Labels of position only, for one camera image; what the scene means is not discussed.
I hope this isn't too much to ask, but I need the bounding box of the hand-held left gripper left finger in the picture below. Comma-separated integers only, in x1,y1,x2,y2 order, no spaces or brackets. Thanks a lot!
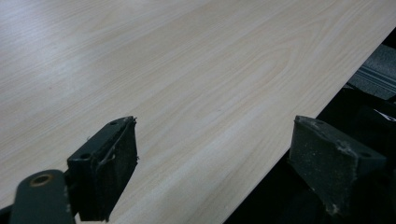
66,116,139,223

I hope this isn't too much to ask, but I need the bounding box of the black object with white mark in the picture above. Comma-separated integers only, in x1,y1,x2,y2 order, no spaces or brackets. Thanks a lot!
317,87,396,162

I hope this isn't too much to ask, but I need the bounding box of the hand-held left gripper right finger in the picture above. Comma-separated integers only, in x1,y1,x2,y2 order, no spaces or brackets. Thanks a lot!
288,115,388,217

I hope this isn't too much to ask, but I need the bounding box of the grey striped floor mat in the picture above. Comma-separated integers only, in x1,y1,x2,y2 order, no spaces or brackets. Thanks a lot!
346,43,396,101

